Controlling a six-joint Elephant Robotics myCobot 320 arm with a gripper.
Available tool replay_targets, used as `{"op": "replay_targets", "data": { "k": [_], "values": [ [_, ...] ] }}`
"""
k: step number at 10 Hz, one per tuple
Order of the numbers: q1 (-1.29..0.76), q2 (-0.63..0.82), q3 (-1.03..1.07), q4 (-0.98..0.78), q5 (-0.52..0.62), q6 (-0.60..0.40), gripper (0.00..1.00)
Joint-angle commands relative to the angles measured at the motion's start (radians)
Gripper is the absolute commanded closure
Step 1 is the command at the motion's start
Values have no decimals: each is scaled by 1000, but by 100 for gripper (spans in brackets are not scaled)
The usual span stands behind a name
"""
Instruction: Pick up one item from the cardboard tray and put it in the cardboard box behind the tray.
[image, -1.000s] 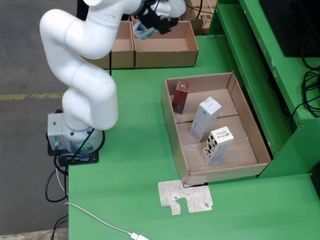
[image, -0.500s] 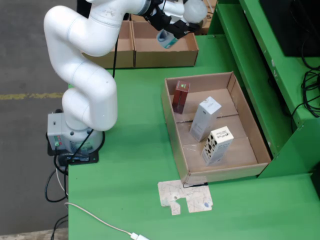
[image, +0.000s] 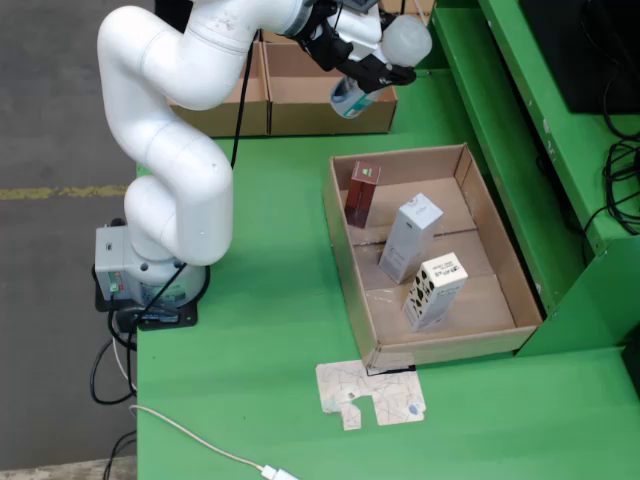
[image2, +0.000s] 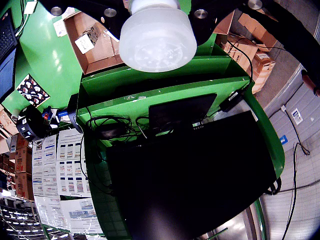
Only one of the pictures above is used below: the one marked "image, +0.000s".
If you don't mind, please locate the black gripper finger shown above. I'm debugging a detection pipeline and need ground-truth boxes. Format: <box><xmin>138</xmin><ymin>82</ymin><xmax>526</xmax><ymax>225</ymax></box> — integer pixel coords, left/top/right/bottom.
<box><xmin>339</xmin><ymin>53</ymin><xmax>417</xmax><ymax>95</ymax></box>

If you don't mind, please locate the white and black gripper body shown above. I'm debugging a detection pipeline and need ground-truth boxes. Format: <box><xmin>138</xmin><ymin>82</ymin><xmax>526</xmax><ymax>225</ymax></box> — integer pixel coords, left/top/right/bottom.
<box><xmin>294</xmin><ymin>0</ymin><xmax>389</xmax><ymax>71</ymax></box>

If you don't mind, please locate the white bottle with teal label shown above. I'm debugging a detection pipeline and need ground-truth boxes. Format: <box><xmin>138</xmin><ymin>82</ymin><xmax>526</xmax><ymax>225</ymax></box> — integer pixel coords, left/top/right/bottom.
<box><xmin>329</xmin><ymin>13</ymin><xmax>434</xmax><ymax>120</ymax></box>

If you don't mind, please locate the grey robot base unit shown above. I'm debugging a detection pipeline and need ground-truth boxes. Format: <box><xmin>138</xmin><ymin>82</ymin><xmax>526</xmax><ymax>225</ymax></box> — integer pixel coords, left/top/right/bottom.
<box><xmin>93</xmin><ymin>217</ymin><xmax>212</xmax><ymax>321</ymax></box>

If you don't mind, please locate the printed brown cardboard box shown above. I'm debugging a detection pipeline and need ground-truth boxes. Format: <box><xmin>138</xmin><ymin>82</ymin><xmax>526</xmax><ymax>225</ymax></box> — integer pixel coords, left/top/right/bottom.
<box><xmin>379</xmin><ymin>0</ymin><xmax>436</xmax><ymax>26</ymax></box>

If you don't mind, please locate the open brown cardboard box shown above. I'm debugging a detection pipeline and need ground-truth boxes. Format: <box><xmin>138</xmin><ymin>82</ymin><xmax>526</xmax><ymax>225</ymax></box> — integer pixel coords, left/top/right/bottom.
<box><xmin>262</xmin><ymin>30</ymin><xmax>401</xmax><ymax>137</ymax></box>
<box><xmin>168</xmin><ymin>42</ymin><xmax>271</xmax><ymax>140</ymax></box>

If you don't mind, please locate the cow print hand cream box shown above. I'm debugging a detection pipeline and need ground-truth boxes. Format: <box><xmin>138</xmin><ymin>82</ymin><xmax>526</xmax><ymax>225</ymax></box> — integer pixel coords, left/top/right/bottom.
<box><xmin>402</xmin><ymin>252</ymin><xmax>469</xmax><ymax>333</ymax></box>

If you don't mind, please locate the shallow cardboard tray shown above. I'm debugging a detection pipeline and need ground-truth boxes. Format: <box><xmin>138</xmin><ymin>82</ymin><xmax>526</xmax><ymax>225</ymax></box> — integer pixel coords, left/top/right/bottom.
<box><xmin>322</xmin><ymin>142</ymin><xmax>545</xmax><ymax>371</ymax></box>

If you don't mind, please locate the dark red carton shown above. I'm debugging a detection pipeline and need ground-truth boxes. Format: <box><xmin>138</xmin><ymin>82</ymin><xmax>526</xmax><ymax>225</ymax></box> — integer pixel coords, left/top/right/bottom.
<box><xmin>343</xmin><ymin>160</ymin><xmax>382</xmax><ymax>230</ymax></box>

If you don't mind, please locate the green metal shelf unit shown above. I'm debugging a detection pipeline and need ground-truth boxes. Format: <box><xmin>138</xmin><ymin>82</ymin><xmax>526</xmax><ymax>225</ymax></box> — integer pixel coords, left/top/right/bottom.
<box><xmin>414</xmin><ymin>0</ymin><xmax>640</xmax><ymax>359</ymax></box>

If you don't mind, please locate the tall white carton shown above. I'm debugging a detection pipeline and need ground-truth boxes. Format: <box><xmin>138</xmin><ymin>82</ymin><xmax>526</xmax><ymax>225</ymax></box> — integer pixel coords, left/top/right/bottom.
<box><xmin>378</xmin><ymin>193</ymin><xmax>445</xmax><ymax>285</ymax></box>

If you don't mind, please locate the black monitor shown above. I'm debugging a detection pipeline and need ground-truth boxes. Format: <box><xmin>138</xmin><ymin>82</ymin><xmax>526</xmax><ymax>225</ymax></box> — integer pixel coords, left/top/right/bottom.
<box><xmin>517</xmin><ymin>0</ymin><xmax>640</xmax><ymax>115</ymax></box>

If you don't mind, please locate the white patterned paper cutout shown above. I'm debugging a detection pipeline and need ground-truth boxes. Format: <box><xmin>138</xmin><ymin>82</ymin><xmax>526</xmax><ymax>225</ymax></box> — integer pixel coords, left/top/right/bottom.
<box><xmin>314</xmin><ymin>358</ymin><xmax>428</xmax><ymax>432</ymax></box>

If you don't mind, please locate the long black robot cable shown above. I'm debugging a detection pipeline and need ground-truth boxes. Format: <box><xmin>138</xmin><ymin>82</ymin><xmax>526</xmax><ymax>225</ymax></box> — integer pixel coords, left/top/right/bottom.
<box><xmin>134</xmin><ymin>29</ymin><xmax>262</xmax><ymax>329</ymax></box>

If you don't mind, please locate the black cable bundle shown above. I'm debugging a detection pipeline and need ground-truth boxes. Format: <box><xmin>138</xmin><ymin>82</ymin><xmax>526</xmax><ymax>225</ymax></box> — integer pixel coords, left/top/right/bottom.
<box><xmin>582</xmin><ymin>74</ymin><xmax>640</xmax><ymax>241</ymax></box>

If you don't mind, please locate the white cable with adapter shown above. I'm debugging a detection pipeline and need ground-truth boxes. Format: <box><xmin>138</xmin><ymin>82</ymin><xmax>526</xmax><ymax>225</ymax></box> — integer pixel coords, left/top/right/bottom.
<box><xmin>109</xmin><ymin>335</ymin><xmax>301</xmax><ymax>480</ymax></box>

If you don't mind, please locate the black looped power cable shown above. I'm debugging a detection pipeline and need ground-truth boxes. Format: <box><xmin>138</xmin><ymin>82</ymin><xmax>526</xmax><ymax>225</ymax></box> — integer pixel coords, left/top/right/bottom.
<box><xmin>89</xmin><ymin>339</ymin><xmax>137</xmax><ymax>406</ymax></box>

